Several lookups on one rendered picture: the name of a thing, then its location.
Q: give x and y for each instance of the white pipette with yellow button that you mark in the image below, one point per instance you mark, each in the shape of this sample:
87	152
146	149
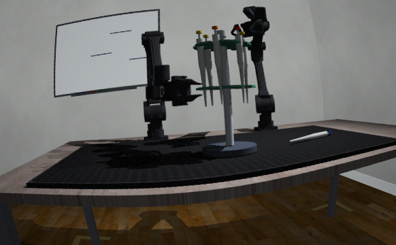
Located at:
246	64

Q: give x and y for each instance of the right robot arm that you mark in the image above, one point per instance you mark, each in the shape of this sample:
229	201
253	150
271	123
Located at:
158	86

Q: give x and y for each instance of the white pipette with blue button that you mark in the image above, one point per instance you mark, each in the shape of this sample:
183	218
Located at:
312	136

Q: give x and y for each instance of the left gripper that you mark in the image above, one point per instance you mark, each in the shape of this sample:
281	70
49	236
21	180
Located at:
251	28

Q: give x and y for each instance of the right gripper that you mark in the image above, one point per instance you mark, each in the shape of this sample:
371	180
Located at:
181	86

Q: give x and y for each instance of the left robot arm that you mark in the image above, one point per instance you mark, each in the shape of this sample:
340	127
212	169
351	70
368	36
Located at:
264	106

